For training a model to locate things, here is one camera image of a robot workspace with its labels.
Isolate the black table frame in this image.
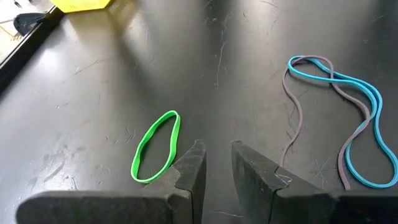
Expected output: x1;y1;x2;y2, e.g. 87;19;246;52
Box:
0;5;65;96

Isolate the purple rubber band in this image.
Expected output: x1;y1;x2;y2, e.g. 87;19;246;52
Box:
279;55;372;191

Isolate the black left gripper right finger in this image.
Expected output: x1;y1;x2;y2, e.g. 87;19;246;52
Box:
231;139;398;224

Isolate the blue rubber band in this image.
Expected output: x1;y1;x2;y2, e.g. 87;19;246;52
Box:
287;55;398;190

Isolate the black clamp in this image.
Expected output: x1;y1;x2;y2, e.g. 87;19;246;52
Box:
12;12;47;37

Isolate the green rubber band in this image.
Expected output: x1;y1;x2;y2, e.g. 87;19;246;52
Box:
130;110;182;184

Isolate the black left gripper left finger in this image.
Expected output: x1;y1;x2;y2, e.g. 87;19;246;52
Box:
15;139;208;224

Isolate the yellow plastic basket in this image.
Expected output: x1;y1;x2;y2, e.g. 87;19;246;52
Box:
49;0;113;14

